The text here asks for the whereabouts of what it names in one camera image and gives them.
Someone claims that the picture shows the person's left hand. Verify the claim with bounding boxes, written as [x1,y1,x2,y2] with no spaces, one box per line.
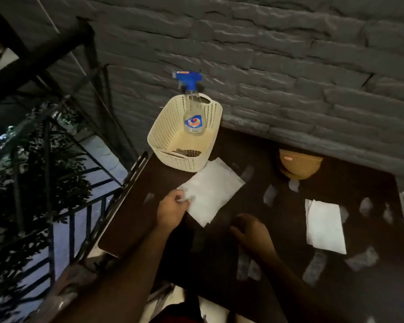
[156,189,191,232]

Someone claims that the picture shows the person's right hand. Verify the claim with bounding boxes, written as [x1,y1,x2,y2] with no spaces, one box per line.
[230,213,277,263]

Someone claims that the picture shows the white paper napkin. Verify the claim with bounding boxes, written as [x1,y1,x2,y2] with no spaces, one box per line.
[305,199,347,255]
[177,157,246,228]

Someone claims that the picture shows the person's right forearm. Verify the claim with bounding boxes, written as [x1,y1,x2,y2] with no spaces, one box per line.
[256,254,349,323]

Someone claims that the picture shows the person's left forearm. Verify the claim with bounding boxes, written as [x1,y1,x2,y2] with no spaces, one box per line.
[50,224,178,323]

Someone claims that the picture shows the dark striped cloth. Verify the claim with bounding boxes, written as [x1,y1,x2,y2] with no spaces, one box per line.
[172,148,202,158]

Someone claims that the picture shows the cream perforated plastic basket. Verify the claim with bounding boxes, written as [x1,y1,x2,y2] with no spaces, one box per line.
[147,93,223,173]

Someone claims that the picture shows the folded white paper napkin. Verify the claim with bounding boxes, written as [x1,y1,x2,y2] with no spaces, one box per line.
[305,199,347,255]

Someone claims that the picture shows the tan ceramic bowl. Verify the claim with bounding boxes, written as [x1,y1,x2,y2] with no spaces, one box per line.
[278,149,324,181]

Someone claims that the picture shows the clear spray bottle blue trigger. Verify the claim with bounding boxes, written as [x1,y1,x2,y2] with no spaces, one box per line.
[173,71,207,136]

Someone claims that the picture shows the black metal railing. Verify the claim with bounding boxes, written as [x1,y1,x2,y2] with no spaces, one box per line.
[0,17,149,323]

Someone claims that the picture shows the dark leafy tree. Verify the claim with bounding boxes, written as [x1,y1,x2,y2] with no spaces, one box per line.
[0,104,92,266]

